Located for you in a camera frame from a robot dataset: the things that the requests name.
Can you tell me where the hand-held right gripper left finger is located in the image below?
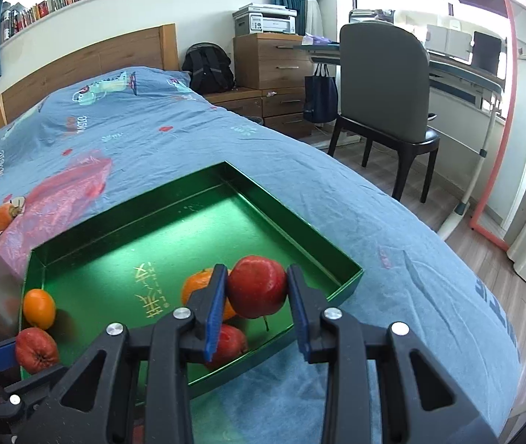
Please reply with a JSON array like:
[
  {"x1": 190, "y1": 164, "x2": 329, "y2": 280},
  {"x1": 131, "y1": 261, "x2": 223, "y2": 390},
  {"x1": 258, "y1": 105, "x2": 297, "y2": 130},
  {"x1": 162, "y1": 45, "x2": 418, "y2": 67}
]
[{"x1": 23, "y1": 263, "x2": 229, "y2": 444}]

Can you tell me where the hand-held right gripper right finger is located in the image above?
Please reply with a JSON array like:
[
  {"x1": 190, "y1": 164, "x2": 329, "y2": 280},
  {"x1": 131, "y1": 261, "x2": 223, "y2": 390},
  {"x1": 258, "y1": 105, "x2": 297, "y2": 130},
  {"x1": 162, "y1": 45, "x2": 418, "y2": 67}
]
[{"x1": 286, "y1": 263, "x2": 499, "y2": 444}]

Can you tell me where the red apple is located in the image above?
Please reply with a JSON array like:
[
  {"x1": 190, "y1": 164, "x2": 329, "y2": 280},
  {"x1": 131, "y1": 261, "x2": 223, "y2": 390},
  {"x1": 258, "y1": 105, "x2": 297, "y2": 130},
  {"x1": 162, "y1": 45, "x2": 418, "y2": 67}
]
[
  {"x1": 14, "y1": 327, "x2": 60, "y2": 374},
  {"x1": 205, "y1": 324, "x2": 248, "y2": 370},
  {"x1": 227, "y1": 255, "x2": 289, "y2": 320}
]

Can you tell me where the orange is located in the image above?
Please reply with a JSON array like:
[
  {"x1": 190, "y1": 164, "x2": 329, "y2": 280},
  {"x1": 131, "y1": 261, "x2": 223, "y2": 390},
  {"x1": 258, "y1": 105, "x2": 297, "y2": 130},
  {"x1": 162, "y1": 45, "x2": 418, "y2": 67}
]
[
  {"x1": 181, "y1": 268, "x2": 238, "y2": 322},
  {"x1": 23, "y1": 289, "x2": 57, "y2": 330}
]

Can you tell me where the green tray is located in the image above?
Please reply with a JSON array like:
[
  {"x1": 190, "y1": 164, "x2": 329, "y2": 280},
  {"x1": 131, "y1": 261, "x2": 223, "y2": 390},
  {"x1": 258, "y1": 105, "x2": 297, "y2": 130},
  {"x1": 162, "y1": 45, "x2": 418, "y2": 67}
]
[{"x1": 18, "y1": 161, "x2": 364, "y2": 408}]

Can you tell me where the pink plastic sheet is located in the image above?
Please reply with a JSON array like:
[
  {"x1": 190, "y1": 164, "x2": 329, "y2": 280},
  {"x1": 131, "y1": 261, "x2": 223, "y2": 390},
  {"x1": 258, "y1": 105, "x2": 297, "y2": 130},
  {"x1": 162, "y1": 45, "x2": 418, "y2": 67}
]
[{"x1": 0, "y1": 148, "x2": 116, "y2": 408}]

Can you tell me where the low wooden nightstand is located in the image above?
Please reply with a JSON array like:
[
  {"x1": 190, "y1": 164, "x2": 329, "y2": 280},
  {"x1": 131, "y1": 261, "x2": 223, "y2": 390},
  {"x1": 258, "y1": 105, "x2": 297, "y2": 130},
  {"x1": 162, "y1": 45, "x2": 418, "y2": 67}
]
[{"x1": 203, "y1": 87, "x2": 312, "y2": 139}]

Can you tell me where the dark tote bag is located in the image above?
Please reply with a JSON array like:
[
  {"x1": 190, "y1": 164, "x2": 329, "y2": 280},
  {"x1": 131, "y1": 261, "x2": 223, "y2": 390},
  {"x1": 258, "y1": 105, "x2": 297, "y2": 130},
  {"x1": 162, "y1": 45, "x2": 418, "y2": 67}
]
[{"x1": 303, "y1": 64, "x2": 339, "y2": 124}]

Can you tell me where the grey chair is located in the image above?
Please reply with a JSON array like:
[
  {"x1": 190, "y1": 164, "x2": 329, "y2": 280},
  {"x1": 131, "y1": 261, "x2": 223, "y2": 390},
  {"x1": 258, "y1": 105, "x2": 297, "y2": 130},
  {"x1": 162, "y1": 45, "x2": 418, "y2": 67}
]
[{"x1": 327, "y1": 23, "x2": 442, "y2": 203}]

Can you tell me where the black backpack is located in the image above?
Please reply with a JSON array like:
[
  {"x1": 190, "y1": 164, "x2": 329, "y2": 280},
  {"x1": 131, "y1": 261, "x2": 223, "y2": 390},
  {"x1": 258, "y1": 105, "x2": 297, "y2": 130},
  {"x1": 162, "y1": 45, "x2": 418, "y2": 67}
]
[{"x1": 181, "y1": 43, "x2": 236, "y2": 95}]

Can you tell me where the pink framed mirror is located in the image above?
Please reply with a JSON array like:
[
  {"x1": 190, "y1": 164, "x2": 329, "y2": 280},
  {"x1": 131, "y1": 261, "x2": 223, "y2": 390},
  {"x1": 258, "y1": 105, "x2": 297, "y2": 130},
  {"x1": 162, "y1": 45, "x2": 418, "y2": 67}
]
[{"x1": 469, "y1": 0, "x2": 526, "y2": 253}]

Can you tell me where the wooden headboard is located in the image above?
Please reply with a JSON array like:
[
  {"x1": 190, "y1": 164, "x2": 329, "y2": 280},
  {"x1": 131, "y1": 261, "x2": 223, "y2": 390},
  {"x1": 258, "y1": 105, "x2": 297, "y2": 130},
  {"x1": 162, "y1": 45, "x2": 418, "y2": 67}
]
[{"x1": 0, "y1": 23, "x2": 179, "y2": 130}]

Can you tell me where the white printer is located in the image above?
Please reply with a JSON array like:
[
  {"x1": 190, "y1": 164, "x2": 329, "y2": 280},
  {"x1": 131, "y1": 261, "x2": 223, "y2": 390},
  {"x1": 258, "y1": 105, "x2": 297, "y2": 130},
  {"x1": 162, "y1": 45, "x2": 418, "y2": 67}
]
[{"x1": 232, "y1": 3, "x2": 298, "y2": 36}]

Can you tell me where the white storage box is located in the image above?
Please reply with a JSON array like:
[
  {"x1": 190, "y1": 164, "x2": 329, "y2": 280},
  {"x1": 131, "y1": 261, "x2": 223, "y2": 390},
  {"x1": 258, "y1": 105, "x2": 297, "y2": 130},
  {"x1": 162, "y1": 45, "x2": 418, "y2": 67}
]
[{"x1": 425, "y1": 24, "x2": 473, "y2": 62}]

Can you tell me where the black monitor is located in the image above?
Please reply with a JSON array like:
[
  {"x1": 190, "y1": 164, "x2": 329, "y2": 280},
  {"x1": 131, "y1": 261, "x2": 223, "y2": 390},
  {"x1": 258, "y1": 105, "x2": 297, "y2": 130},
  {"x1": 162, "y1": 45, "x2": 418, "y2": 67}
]
[{"x1": 472, "y1": 31, "x2": 503, "y2": 75}]

